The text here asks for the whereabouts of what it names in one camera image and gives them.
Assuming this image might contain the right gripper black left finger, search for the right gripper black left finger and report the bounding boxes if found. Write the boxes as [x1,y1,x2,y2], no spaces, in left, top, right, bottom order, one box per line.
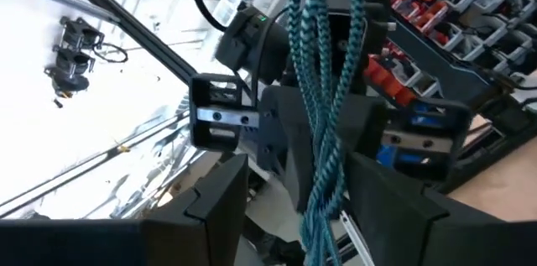
[0,154,250,266]

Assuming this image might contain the black ceiling fixture cluster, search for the black ceiling fixture cluster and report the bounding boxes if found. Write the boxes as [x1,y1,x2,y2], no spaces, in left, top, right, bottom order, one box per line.
[43,15,129,110]

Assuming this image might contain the teal black braided cable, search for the teal black braided cable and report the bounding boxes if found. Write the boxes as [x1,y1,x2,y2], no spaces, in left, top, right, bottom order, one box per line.
[287,0,367,266]

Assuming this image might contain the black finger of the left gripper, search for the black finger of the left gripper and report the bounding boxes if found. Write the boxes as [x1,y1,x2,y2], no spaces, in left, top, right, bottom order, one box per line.
[334,94,388,161]
[255,84,316,213]

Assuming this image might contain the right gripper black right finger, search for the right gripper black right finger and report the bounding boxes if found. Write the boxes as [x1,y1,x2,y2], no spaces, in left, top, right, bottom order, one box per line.
[345,151,537,266]

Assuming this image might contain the parts shelf red white bins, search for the parts shelf red white bins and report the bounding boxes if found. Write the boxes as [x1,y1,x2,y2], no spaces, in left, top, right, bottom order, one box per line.
[363,0,537,110]

